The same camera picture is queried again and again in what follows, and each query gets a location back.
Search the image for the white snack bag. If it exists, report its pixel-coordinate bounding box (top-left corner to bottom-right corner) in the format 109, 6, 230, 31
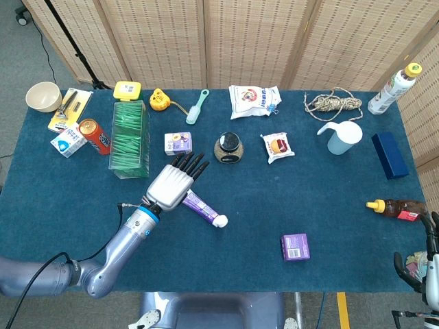
228, 84, 283, 121

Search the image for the purple white juice carton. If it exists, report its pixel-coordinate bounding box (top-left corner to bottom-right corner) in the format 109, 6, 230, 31
164, 132, 193, 156

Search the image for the glass jar with black lid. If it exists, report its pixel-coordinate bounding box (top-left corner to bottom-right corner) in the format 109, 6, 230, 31
213, 132, 245, 165

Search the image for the brown honey bottle yellow cap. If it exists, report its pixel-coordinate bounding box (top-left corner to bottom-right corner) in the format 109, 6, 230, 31
366, 198, 429, 223

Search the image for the metal table leg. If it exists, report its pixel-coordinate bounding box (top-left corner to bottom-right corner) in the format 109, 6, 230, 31
294, 291, 305, 329

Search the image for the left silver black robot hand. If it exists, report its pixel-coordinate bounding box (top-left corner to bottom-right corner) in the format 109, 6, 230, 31
145, 152, 211, 212

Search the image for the beige bowl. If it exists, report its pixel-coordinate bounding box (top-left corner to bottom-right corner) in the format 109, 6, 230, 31
25, 81, 63, 113

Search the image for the red soda can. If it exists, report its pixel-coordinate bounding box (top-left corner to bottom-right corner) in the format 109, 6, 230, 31
78, 118, 112, 156

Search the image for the clear box of green packets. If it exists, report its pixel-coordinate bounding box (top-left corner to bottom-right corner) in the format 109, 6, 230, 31
108, 99, 151, 180

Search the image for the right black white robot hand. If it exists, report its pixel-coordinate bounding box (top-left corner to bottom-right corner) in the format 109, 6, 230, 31
393, 211, 439, 306

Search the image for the yellow tape measure with cord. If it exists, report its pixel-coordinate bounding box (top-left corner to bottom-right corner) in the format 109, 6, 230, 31
149, 88, 189, 116

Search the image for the drink bottle with yellow cap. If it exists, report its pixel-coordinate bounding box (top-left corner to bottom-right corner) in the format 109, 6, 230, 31
367, 62, 423, 116

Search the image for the white blue milk carton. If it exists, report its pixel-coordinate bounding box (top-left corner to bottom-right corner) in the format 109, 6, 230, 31
50, 123, 88, 159

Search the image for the green white brush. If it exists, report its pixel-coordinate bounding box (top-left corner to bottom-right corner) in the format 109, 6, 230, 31
185, 88, 211, 125

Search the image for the purple white tube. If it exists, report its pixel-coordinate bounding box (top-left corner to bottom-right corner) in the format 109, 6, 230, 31
181, 189, 229, 229

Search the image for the coil of beige rope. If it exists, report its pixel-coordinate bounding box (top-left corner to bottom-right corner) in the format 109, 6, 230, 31
303, 86, 364, 123

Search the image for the razor in yellow package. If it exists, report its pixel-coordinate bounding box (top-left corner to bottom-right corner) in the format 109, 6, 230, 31
47, 88, 94, 134

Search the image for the jar of colourful clips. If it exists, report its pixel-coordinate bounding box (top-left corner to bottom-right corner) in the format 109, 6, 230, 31
406, 252, 429, 280

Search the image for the blue table cloth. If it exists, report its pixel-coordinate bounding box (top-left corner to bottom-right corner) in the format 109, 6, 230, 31
0, 88, 439, 294

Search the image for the purple box with barcode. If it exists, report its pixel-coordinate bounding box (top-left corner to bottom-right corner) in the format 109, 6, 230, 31
280, 233, 311, 263

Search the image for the light blue pitcher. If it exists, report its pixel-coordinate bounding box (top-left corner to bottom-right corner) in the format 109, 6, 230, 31
316, 121, 364, 156

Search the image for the small cake packet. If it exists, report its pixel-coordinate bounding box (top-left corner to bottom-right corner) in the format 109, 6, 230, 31
259, 132, 296, 165

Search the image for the dark blue box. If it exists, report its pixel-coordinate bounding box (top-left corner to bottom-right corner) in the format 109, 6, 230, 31
371, 132, 410, 180

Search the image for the black tripod stand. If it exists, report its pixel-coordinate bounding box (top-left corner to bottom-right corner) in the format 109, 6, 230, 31
43, 0, 112, 90

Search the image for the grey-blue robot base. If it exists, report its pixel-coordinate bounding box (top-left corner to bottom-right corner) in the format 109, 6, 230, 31
128, 291, 299, 329

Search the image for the yellow lidded container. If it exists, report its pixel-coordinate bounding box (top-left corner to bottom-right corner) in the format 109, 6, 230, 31
112, 80, 143, 102

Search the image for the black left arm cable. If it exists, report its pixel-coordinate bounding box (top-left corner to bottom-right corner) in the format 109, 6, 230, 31
5, 202, 143, 329

